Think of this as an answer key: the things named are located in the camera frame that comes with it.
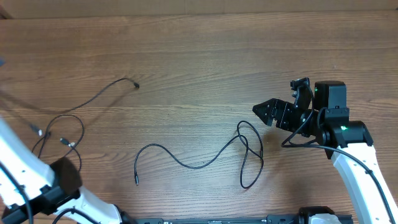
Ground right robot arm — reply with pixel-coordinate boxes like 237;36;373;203
252;78;397;223

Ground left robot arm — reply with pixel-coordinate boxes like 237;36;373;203
1;120;124;224

